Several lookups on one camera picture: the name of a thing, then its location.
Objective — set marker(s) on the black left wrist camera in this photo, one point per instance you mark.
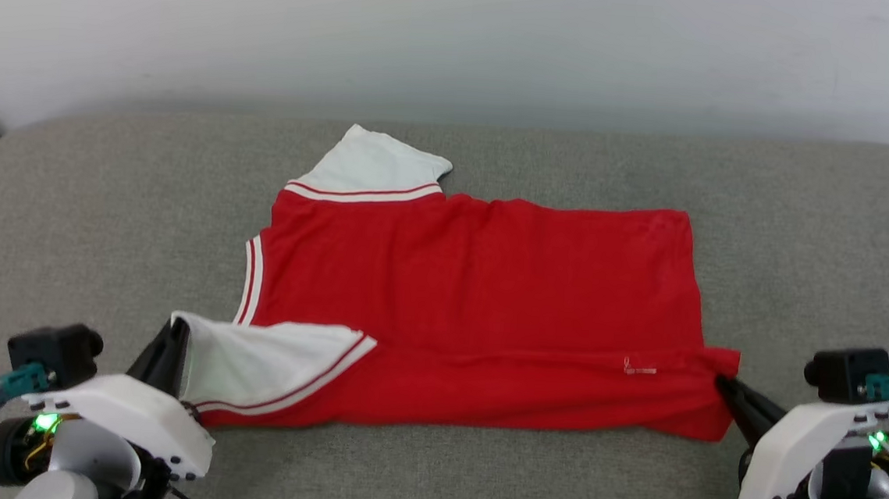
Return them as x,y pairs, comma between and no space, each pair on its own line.
54,354

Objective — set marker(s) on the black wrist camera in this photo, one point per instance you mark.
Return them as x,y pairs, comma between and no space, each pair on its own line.
54,354
846,373

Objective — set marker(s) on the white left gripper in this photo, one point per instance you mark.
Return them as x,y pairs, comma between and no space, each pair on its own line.
127,419

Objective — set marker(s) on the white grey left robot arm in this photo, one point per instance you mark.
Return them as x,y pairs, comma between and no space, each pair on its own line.
62,458

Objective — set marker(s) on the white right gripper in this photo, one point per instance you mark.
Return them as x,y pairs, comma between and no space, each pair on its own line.
790,454

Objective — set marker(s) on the red and white jersey shirt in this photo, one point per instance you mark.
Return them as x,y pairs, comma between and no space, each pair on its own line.
489,284

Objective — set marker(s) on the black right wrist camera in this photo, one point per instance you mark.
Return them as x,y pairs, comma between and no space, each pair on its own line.
846,373

